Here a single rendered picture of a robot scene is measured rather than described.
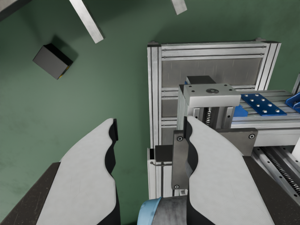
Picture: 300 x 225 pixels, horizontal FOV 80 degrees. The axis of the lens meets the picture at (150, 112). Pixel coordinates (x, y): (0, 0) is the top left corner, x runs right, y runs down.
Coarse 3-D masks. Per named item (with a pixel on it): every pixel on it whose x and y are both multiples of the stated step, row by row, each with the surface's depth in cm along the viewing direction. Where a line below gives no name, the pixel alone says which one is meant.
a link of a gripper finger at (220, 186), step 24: (192, 120) 11; (192, 144) 9; (216, 144) 9; (192, 168) 10; (216, 168) 8; (240, 168) 8; (192, 192) 7; (216, 192) 7; (240, 192) 7; (192, 216) 6; (216, 216) 6; (240, 216) 6; (264, 216) 6
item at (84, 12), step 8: (72, 0) 50; (80, 0) 50; (80, 8) 51; (88, 8) 53; (80, 16) 52; (88, 16) 52; (88, 24) 53; (96, 24) 54; (96, 32) 54; (96, 40) 55
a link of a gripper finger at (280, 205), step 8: (248, 160) 8; (248, 168) 8; (256, 168) 8; (256, 176) 7; (264, 176) 7; (256, 184) 7; (264, 184) 7; (272, 184) 7; (264, 192) 7; (272, 192) 7; (280, 192) 7; (264, 200) 6; (272, 200) 6; (280, 200) 6; (288, 200) 6; (272, 208) 6; (280, 208) 6; (288, 208) 6; (296, 208) 6; (272, 216) 6; (280, 216) 6; (288, 216) 6; (296, 216) 6; (280, 224) 6; (288, 224) 6; (296, 224) 6
